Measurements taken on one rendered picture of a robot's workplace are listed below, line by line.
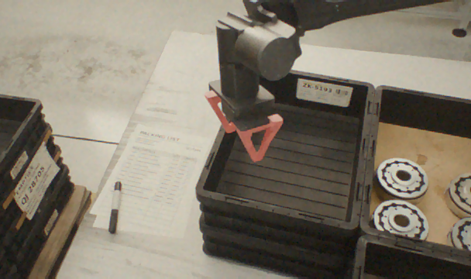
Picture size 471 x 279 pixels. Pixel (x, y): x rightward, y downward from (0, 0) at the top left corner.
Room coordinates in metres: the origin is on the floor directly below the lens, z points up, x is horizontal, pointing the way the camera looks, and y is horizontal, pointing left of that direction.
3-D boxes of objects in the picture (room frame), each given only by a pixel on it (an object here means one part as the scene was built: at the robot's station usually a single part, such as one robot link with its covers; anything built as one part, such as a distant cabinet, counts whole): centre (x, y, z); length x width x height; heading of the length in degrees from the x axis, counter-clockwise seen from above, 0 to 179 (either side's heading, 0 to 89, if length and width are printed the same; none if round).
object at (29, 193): (0.96, 0.64, 0.41); 0.31 x 0.02 x 0.16; 170
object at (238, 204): (0.67, -0.12, 0.92); 0.40 x 0.30 x 0.02; 165
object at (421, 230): (0.50, -0.31, 0.86); 0.10 x 0.10 x 0.01
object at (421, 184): (0.61, -0.34, 0.86); 0.10 x 0.10 x 0.01
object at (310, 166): (0.67, -0.12, 0.87); 0.40 x 0.30 x 0.11; 165
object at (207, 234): (0.67, -0.12, 0.76); 0.40 x 0.30 x 0.12; 165
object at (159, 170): (0.74, 0.20, 0.70); 0.33 x 0.23 x 0.01; 170
